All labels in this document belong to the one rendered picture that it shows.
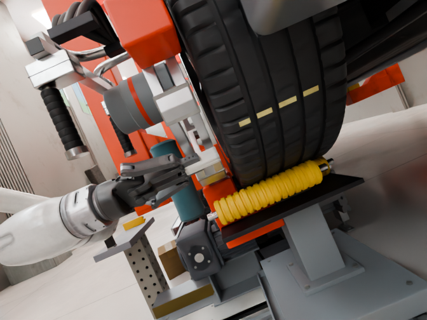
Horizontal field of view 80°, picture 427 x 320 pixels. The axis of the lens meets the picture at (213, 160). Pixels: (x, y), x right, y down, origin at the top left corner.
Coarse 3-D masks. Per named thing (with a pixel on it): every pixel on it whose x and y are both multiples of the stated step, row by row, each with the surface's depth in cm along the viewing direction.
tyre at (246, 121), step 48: (192, 0) 36; (192, 48) 38; (240, 48) 37; (288, 48) 39; (336, 48) 39; (240, 96) 40; (288, 96) 41; (336, 96) 43; (240, 144) 45; (288, 144) 48
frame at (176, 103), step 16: (176, 64) 42; (176, 80) 42; (160, 96) 42; (176, 96) 42; (192, 96) 42; (160, 112) 43; (176, 112) 43; (192, 112) 44; (176, 128) 45; (192, 128) 92; (192, 144) 87; (208, 144) 50; (208, 176) 56; (224, 176) 58
